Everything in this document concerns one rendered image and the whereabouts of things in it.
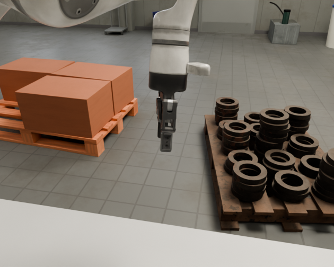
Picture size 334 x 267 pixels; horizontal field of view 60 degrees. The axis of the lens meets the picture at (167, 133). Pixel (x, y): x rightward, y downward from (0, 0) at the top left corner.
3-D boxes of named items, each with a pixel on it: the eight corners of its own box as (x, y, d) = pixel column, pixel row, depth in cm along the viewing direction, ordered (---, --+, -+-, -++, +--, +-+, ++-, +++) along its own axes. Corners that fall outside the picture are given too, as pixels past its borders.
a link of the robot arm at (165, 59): (211, 77, 53) (214, 41, 51) (149, 73, 52) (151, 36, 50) (201, 73, 62) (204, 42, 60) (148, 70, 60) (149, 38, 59)
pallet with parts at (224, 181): (296, 130, 274) (308, 83, 251) (369, 237, 164) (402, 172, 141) (203, 127, 278) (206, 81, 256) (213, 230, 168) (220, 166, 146)
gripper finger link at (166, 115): (162, 98, 52) (160, 130, 54) (163, 100, 50) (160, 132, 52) (177, 99, 52) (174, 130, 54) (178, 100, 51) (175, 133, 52)
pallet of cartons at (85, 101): (139, 110, 312) (137, 65, 288) (102, 157, 233) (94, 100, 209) (29, 98, 341) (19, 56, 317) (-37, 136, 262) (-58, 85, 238)
